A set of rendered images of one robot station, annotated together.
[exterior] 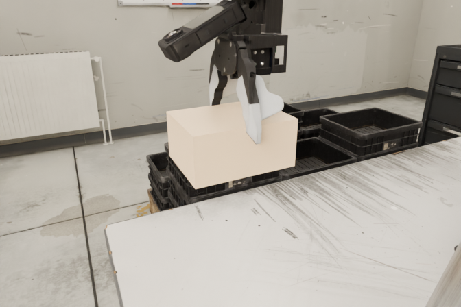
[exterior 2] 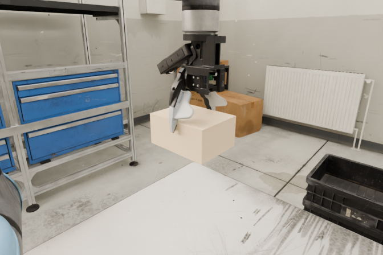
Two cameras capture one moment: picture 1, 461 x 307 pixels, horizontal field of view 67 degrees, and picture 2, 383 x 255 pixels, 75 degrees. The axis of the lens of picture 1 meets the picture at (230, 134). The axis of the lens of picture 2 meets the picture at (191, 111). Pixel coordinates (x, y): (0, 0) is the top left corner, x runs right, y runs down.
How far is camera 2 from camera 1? 58 cm
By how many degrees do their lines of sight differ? 64
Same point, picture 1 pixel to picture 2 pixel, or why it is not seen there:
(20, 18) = (325, 46)
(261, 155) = (180, 143)
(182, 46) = (161, 66)
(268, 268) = (197, 233)
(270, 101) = (184, 110)
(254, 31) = (199, 64)
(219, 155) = (160, 130)
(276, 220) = (255, 226)
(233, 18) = (182, 54)
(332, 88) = not seen: outside the picture
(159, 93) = not seen: outside the picture
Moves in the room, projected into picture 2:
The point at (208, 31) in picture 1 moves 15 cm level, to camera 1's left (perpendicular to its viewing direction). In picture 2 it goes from (170, 60) to (154, 54)
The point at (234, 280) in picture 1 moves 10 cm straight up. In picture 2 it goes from (179, 219) to (178, 186)
